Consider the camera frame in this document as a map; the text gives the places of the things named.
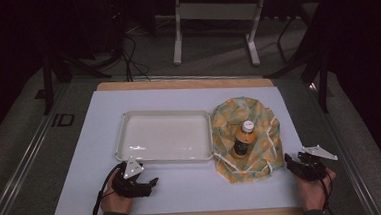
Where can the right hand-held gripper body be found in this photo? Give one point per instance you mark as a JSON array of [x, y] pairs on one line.
[[312, 165]]

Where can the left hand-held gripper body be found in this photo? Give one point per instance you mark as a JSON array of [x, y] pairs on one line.
[[129, 179]]

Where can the yellow patterned cloth bag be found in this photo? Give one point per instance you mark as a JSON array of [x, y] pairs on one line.
[[264, 149]]

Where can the white plastic tray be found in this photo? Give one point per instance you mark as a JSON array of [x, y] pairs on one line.
[[165, 136]]

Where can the orange juice bottle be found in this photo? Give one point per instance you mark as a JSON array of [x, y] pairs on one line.
[[244, 138]]

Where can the person's left hand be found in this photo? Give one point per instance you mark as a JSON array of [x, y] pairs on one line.
[[114, 200]]

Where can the person's right hand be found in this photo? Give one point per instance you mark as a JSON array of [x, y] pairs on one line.
[[312, 192]]

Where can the white board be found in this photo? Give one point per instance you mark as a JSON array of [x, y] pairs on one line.
[[183, 188]]

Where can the black tripod stand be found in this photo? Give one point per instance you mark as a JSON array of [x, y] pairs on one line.
[[72, 61], [312, 63]]

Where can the white metal stand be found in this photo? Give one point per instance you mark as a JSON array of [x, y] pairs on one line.
[[218, 15]]

